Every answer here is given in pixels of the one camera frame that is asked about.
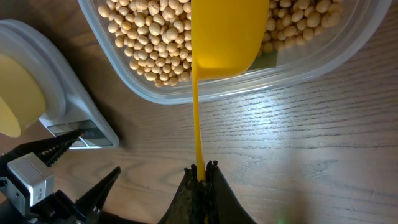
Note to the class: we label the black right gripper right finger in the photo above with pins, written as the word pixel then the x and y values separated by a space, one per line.
pixel 222 206

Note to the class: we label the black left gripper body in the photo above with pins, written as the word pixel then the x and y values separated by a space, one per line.
pixel 56 208

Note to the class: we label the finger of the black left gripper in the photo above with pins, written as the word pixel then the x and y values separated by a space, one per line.
pixel 47 150
pixel 90 205

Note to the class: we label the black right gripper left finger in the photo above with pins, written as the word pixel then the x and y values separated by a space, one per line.
pixel 184 208

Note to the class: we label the orange plastic measuring scoop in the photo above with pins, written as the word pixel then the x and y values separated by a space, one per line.
pixel 226 37

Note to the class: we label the white digital kitchen scale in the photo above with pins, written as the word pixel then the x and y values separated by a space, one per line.
pixel 69 106

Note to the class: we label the pale yellow plastic bowl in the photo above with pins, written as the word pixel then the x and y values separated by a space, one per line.
pixel 22 101

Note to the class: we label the clear plastic soybean container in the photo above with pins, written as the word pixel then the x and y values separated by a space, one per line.
pixel 359 20

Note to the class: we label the pile of soybeans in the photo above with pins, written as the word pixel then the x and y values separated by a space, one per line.
pixel 156 35

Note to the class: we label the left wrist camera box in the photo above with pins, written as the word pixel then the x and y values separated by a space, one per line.
pixel 26 181

